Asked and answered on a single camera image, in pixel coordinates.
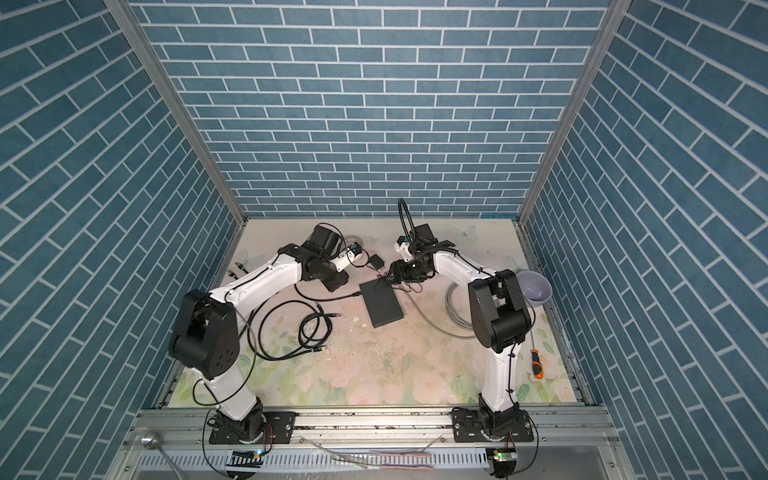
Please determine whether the lavender ceramic mug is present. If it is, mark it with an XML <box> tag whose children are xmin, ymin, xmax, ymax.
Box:
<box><xmin>516</xmin><ymin>271</ymin><xmax>553</xmax><ymax>307</ymax></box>

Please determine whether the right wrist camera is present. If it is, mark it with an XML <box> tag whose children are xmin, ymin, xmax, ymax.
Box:
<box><xmin>395</xmin><ymin>236</ymin><xmax>413</xmax><ymax>262</ymax></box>

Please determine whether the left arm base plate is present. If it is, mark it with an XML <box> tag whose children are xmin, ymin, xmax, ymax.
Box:
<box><xmin>206</xmin><ymin>411</ymin><xmax>297</xmax><ymax>446</ymax></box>

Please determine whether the clear tape roll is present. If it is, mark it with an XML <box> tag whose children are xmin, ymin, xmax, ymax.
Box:
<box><xmin>345</xmin><ymin>235</ymin><xmax>364</xmax><ymax>245</ymax></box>

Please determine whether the black network switch box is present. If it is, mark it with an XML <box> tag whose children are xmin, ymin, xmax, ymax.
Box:
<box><xmin>360</xmin><ymin>279</ymin><xmax>404</xmax><ymax>328</ymax></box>

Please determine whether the short black ethernet cable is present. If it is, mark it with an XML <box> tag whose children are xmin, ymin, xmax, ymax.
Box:
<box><xmin>292</xmin><ymin>281</ymin><xmax>362</xmax><ymax>304</ymax></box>

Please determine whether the aluminium mounting rail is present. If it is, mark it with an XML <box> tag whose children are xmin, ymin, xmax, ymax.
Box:
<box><xmin>108</xmin><ymin>404</ymin><xmax>632</xmax><ymax>479</ymax></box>

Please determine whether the grey coiled ethernet cable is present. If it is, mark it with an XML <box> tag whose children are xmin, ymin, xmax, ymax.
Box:
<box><xmin>403</xmin><ymin>281</ymin><xmax>481</xmax><ymax>340</ymax></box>

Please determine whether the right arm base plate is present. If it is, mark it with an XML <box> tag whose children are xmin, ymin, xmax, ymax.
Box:
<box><xmin>450</xmin><ymin>407</ymin><xmax>535</xmax><ymax>443</ymax></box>

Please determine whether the black coiled ethernet cable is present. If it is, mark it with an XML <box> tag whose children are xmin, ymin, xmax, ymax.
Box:
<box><xmin>245</xmin><ymin>299</ymin><xmax>342</xmax><ymax>362</ymax></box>

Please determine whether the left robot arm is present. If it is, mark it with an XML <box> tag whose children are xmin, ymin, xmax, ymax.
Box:
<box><xmin>169</xmin><ymin>224</ymin><xmax>364</xmax><ymax>422</ymax></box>

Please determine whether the orange handled screwdriver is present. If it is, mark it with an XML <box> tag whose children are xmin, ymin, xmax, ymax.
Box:
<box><xmin>530</xmin><ymin>349</ymin><xmax>544</xmax><ymax>380</ymax></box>

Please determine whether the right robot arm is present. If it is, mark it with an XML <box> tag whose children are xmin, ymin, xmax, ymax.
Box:
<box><xmin>387</xmin><ymin>224</ymin><xmax>534</xmax><ymax>436</ymax></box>

